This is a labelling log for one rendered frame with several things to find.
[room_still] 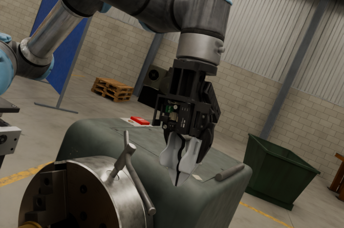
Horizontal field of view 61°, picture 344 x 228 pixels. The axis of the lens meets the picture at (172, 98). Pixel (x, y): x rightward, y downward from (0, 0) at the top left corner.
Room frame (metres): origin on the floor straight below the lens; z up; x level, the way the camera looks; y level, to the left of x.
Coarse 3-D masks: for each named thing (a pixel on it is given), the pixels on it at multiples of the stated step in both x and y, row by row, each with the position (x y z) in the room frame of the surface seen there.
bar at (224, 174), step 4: (236, 164) 1.03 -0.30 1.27; (240, 164) 1.03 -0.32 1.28; (232, 168) 0.94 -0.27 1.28; (236, 168) 0.97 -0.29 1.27; (240, 168) 1.01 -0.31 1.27; (220, 172) 0.84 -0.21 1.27; (224, 172) 0.85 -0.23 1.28; (228, 172) 0.88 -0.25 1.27; (232, 172) 0.92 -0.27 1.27; (216, 176) 0.82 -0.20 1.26; (220, 176) 0.82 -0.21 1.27; (224, 176) 0.83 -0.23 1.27; (228, 176) 0.88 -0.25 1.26; (220, 180) 0.82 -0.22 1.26
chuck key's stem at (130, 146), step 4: (128, 144) 0.62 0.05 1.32; (132, 144) 0.63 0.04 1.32; (128, 148) 0.61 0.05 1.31; (132, 148) 0.61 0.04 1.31; (124, 152) 0.62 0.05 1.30; (128, 152) 0.61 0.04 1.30; (132, 152) 0.62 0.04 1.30; (120, 156) 0.62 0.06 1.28; (124, 156) 0.62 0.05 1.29; (120, 160) 0.62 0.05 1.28; (124, 160) 0.62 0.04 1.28; (116, 164) 0.62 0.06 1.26; (120, 164) 0.62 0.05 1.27; (124, 164) 0.62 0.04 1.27; (116, 168) 0.62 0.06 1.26; (120, 168) 0.62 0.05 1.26; (112, 172) 0.63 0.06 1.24; (116, 172) 0.62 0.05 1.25; (112, 176) 0.63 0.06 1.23
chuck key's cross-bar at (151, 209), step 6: (126, 132) 0.71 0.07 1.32; (126, 138) 0.68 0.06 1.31; (126, 144) 0.65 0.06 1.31; (126, 156) 0.60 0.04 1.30; (126, 162) 0.58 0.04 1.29; (132, 168) 0.55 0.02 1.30; (132, 174) 0.52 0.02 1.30; (138, 180) 0.49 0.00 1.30; (138, 186) 0.47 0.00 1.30; (138, 192) 0.46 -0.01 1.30; (144, 192) 0.45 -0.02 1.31; (144, 198) 0.43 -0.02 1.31; (144, 204) 0.42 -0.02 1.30; (150, 204) 0.41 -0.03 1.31; (150, 210) 0.40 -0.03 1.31
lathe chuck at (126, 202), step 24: (48, 168) 0.66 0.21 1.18; (72, 168) 0.63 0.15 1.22; (96, 168) 0.63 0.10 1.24; (72, 192) 0.62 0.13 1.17; (96, 192) 0.59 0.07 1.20; (120, 192) 0.60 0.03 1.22; (24, 216) 0.67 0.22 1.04; (72, 216) 0.69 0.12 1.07; (96, 216) 0.58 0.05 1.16; (120, 216) 0.56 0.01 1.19; (144, 216) 0.63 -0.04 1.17
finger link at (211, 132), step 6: (210, 126) 0.49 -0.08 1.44; (204, 132) 0.49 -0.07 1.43; (210, 132) 0.49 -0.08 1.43; (198, 138) 0.49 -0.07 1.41; (204, 138) 0.48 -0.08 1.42; (210, 138) 0.48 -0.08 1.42; (204, 144) 0.48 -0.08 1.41; (210, 144) 0.49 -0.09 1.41; (204, 150) 0.49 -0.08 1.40; (198, 156) 0.48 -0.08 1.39; (204, 156) 0.49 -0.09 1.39; (198, 162) 0.49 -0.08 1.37
